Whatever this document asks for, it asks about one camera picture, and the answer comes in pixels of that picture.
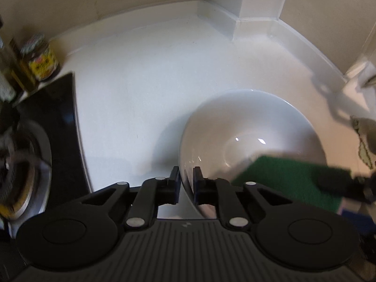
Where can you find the pink sponge with green scourer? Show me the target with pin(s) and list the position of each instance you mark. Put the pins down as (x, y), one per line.
(282, 179)

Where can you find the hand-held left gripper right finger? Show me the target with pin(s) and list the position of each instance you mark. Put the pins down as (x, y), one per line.
(197, 186)

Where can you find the black cap oil bottle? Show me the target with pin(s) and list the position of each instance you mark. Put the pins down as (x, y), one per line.
(23, 73)

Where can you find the metal gas burner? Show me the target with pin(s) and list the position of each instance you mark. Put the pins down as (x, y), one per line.
(26, 167)

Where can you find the black glass gas stove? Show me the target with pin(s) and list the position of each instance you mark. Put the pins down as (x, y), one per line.
(64, 129)

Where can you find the grey-green dish cloth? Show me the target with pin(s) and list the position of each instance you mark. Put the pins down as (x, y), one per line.
(367, 135)

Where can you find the white ceramic bowl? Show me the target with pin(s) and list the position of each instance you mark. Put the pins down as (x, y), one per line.
(249, 117)

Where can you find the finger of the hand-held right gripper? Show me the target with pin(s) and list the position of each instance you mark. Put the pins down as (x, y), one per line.
(333, 180)
(355, 217)

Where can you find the yellow cap glass bottle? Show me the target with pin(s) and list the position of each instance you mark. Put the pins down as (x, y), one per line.
(6, 85)

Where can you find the yellow label jar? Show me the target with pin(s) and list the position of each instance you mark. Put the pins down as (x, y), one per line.
(42, 61)

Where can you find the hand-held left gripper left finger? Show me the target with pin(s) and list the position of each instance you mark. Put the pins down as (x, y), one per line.
(175, 185)

